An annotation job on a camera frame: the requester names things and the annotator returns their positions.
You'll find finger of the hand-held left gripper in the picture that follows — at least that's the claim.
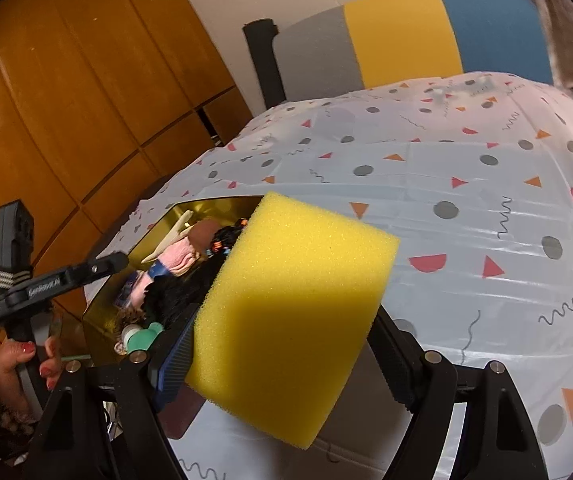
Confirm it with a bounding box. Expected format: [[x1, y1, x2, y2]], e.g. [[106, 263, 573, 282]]
[[90, 252, 130, 277]]

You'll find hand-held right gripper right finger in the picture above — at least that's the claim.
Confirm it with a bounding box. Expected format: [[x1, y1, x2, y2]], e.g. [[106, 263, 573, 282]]
[[366, 305, 549, 480]]

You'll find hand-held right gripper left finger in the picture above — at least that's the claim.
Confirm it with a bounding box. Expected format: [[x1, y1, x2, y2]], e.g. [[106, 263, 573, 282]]
[[26, 320, 207, 480]]

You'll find black hairpiece with coloured bands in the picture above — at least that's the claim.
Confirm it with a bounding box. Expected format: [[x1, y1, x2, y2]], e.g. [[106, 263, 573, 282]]
[[144, 217, 252, 332]]

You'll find pink towel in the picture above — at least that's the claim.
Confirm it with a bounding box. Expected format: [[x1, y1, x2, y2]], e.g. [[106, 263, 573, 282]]
[[129, 237, 203, 308]]

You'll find beige loofah cloth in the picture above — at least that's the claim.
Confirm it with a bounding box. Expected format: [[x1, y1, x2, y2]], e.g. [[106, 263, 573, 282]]
[[141, 210, 198, 265]]

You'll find brown egg-shaped makeup sponge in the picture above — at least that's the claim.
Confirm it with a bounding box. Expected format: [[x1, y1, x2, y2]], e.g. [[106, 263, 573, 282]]
[[186, 218, 228, 256]]

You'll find gold metal tin box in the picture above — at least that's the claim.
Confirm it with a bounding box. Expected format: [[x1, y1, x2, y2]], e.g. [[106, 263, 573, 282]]
[[82, 196, 267, 440]]

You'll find yellow and green sponge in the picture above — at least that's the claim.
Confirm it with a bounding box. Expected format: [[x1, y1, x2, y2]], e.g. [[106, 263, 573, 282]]
[[185, 191, 401, 451]]

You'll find person's left hand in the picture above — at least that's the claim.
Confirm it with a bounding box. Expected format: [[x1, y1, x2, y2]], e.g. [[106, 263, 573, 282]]
[[0, 336, 64, 413]]

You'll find wooden wardrobe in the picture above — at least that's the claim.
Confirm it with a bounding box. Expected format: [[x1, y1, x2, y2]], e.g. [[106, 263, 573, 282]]
[[0, 0, 254, 376]]

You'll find grey yellow blue chair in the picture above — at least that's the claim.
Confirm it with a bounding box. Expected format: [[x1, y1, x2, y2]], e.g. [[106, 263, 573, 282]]
[[271, 0, 554, 106]]

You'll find printed beige curtain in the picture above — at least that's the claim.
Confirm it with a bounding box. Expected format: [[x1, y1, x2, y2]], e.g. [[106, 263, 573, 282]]
[[373, 0, 573, 121]]

